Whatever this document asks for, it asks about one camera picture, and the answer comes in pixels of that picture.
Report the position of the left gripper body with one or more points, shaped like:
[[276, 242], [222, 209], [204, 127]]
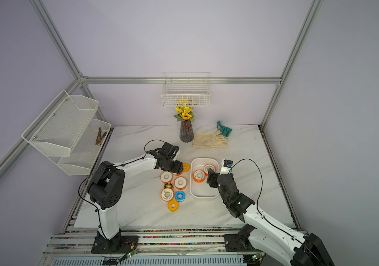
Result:
[[173, 166]]

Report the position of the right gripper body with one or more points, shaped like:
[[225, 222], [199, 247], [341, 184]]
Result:
[[214, 176]]

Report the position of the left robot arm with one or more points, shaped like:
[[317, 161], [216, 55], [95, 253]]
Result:
[[106, 186]]

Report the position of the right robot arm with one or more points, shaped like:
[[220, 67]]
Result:
[[262, 232]]

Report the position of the white storage box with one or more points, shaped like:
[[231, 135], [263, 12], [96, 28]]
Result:
[[202, 190]]

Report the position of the yellow sealing tape roll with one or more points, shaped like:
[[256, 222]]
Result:
[[173, 206], [186, 167]]

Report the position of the small black yellow tape roll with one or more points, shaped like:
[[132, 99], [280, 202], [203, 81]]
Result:
[[169, 186]]

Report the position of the blue sealing tape roll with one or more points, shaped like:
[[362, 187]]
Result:
[[180, 196]]

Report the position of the purple glass vase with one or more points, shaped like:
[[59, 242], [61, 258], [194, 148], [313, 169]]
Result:
[[186, 131]]

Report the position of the cream cotton glove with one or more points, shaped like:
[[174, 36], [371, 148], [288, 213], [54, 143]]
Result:
[[210, 140]]

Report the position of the yellow artificial flowers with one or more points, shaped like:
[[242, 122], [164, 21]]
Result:
[[184, 110]]

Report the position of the brown sticks bundle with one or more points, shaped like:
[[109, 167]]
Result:
[[100, 137]]

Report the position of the lower white mesh shelf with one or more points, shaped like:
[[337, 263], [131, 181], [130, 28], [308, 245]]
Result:
[[86, 152]]

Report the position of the white mesh shelf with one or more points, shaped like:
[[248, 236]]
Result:
[[86, 152], [58, 129]]

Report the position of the upper white mesh shelf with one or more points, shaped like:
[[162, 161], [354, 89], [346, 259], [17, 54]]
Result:
[[58, 129]]

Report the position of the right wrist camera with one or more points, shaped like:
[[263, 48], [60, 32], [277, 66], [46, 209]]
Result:
[[226, 166]]

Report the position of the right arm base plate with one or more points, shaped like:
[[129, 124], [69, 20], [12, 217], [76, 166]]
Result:
[[239, 242]]

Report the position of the white wire wall basket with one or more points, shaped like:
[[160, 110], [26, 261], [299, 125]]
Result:
[[193, 86]]

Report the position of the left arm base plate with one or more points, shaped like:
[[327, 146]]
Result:
[[118, 244]]

